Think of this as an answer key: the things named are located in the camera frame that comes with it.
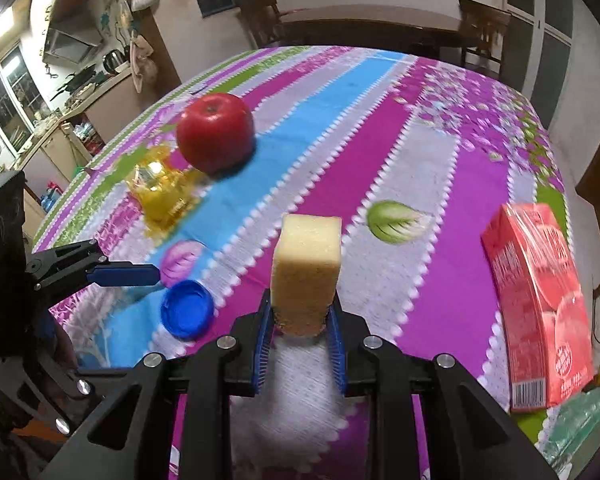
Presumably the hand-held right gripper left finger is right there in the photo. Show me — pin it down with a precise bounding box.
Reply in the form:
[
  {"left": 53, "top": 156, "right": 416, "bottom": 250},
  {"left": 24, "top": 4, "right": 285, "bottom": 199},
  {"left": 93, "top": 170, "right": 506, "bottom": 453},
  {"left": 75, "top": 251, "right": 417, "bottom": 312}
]
[{"left": 40, "top": 290, "right": 273, "bottom": 480}]

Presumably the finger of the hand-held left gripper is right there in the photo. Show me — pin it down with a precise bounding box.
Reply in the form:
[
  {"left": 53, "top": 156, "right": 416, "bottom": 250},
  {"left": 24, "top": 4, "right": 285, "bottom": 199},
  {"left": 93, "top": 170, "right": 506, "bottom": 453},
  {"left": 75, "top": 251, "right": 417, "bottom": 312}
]
[
  {"left": 24, "top": 352, "right": 102, "bottom": 434},
  {"left": 25, "top": 239, "right": 161, "bottom": 306}
]

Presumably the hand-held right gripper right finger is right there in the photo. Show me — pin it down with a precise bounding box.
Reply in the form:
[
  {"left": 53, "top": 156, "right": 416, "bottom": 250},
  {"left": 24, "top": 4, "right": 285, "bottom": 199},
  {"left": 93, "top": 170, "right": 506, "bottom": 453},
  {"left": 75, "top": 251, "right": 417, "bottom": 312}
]
[{"left": 327, "top": 292, "right": 556, "bottom": 480}]

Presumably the blue bottle cap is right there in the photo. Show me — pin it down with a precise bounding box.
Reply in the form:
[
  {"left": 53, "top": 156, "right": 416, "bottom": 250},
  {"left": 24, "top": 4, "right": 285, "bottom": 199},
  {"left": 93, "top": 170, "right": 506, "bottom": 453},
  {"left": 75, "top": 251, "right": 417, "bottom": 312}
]
[{"left": 160, "top": 280, "right": 216, "bottom": 339}]

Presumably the yellow sponge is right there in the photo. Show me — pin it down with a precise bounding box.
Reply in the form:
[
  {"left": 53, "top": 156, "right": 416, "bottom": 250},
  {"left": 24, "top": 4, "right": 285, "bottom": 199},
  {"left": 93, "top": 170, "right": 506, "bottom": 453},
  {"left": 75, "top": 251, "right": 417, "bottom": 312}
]
[{"left": 271, "top": 213, "right": 343, "bottom": 337}]

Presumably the bin with green bag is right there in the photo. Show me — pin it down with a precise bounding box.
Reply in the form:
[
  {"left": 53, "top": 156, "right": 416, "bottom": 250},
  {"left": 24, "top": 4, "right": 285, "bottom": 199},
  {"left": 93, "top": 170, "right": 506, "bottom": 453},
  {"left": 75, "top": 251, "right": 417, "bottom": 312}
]
[{"left": 530, "top": 385, "right": 600, "bottom": 466}]

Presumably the person's left hand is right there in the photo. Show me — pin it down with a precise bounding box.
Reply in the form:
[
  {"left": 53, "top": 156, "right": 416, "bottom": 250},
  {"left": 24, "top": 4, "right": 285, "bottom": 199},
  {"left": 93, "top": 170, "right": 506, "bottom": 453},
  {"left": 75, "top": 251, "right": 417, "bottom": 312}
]
[{"left": 39, "top": 319, "right": 79, "bottom": 377}]

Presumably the yellow plastic wrapper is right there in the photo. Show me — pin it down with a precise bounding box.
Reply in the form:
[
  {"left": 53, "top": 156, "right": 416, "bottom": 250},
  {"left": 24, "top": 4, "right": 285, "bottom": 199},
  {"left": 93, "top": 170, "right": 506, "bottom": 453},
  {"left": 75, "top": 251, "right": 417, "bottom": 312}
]
[{"left": 125, "top": 142, "right": 211, "bottom": 233}]

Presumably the kitchen counter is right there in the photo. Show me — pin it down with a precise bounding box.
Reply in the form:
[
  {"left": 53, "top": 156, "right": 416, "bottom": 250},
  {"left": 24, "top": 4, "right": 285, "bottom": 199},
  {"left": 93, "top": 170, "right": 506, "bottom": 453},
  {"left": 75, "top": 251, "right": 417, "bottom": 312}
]
[{"left": 20, "top": 67, "right": 136, "bottom": 221}]

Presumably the red apple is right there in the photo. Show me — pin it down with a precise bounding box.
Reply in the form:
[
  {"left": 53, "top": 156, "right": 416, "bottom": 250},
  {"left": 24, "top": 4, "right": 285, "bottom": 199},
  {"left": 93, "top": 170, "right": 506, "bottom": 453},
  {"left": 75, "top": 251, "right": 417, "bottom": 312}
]
[{"left": 176, "top": 93, "right": 257, "bottom": 177}]

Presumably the black wok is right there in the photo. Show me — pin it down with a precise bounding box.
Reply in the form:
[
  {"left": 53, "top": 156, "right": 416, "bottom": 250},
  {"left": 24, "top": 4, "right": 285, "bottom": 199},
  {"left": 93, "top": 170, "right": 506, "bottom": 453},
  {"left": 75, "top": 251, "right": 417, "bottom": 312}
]
[{"left": 50, "top": 71, "right": 106, "bottom": 98}]

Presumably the purple floral tablecloth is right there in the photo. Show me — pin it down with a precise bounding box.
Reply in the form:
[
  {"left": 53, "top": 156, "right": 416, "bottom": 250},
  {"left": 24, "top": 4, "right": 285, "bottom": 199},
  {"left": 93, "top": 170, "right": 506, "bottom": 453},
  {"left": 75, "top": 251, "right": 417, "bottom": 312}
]
[{"left": 32, "top": 45, "right": 600, "bottom": 480}]

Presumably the red juice carton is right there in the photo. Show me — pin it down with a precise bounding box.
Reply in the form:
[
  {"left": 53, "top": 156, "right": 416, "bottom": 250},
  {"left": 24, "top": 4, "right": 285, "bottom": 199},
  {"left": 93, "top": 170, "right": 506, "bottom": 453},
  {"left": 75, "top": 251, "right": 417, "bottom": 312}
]
[{"left": 481, "top": 202, "right": 597, "bottom": 413}]

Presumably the steel range hood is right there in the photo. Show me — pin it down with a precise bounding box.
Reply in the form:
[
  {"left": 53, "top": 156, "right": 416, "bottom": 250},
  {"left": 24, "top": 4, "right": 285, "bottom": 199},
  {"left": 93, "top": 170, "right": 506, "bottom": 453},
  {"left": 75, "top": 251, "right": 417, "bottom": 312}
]
[{"left": 44, "top": 27, "right": 103, "bottom": 63}]

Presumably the electric kettle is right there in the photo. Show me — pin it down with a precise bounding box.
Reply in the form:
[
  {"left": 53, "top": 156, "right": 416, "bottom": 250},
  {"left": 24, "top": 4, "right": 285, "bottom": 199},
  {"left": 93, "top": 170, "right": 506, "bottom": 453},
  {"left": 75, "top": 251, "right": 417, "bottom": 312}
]
[{"left": 101, "top": 50, "right": 126, "bottom": 75}]

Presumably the hanging pink cloth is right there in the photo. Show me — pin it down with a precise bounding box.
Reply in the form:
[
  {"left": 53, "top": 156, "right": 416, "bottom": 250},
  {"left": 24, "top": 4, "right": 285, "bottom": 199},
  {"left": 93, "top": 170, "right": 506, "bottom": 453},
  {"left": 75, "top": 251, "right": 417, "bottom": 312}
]
[{"left": 129, "top": 35, "right": 158, "bottom": 93}]

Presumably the kitchen ceiling light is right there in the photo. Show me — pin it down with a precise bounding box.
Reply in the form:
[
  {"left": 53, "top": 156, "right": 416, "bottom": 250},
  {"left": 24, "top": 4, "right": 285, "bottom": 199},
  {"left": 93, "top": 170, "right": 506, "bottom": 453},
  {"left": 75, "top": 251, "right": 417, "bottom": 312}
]
[{"left": 0, "top": 0, "right": 46, "bottom": 43}]

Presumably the dark wooden chair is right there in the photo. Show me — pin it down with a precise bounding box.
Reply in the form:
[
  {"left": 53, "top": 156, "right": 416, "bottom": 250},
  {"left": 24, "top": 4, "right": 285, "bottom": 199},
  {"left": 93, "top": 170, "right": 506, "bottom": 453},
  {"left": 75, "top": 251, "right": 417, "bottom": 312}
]
[
  {"left": 237, "top": 0, "right": 286, "bottom": 51},
  {"left": 456, "top": 0, "right": 512, "bottom": 81}
]

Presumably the round dark wooden table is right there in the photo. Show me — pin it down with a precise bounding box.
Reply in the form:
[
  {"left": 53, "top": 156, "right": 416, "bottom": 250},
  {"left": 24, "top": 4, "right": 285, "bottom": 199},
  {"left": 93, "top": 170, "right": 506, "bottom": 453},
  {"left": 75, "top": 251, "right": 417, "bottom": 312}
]
[{"left": 275, "top": 4, "right": 476, "bottom": 61}]

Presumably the glass double door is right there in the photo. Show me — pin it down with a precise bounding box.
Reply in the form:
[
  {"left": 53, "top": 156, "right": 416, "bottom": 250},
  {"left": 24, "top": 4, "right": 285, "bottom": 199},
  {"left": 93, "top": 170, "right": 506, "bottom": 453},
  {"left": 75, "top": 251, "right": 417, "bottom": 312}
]
[{"left": 505, "top": 0, "right": 600, "bottom": 106}]

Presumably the kitchen wall cabinet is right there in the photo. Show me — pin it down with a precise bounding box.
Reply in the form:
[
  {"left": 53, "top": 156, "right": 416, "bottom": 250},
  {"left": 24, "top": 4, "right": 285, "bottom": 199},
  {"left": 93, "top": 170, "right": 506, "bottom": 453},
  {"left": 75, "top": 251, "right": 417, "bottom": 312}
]
[{"left": 30, "top": 0, "right": 108, "bottom": 36}]

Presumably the kitchen door frame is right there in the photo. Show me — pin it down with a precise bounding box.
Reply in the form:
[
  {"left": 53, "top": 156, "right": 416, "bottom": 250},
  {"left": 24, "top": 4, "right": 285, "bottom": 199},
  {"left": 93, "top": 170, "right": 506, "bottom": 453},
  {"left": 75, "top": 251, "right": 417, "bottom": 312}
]
[{"left": 102, "top": 0, "right": 183, "bottom": 91}]

